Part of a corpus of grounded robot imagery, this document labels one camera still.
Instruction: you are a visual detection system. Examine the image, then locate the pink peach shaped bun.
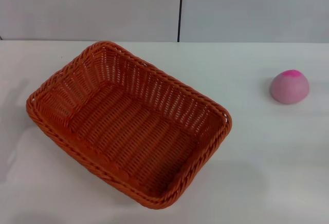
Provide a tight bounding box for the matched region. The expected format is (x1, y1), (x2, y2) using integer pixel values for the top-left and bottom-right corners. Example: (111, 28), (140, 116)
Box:
(269, 69), (310, 105)

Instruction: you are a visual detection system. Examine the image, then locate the black vertical wall strip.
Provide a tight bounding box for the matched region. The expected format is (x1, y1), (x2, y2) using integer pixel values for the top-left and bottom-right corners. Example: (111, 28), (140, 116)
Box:
(176, 0), (185, 43)

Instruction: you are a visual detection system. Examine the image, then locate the orange woven plastic basket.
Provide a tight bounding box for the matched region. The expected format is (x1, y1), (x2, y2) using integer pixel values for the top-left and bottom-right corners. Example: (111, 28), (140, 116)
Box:
(25, 41), (233, 210)

